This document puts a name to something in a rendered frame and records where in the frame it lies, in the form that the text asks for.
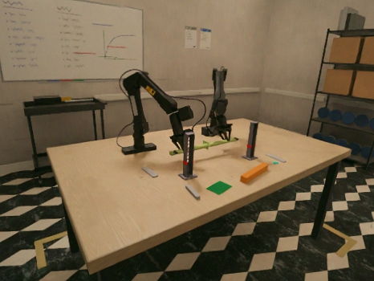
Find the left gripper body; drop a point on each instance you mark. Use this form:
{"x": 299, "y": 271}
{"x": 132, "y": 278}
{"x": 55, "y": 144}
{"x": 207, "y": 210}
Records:
{"x": 220, "y": 125}

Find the orange rectangular bar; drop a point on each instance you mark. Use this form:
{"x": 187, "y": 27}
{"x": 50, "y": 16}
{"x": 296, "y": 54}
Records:
{"x": 253, "y": 173}

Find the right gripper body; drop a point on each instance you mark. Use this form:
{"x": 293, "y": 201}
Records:
{"x": 178, "y": 128}

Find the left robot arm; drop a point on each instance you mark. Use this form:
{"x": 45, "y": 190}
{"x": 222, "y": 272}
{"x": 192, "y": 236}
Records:
{"x": 219, "y": 86}

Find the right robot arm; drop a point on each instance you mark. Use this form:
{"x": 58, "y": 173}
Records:
{"x": 167, "y": 103}

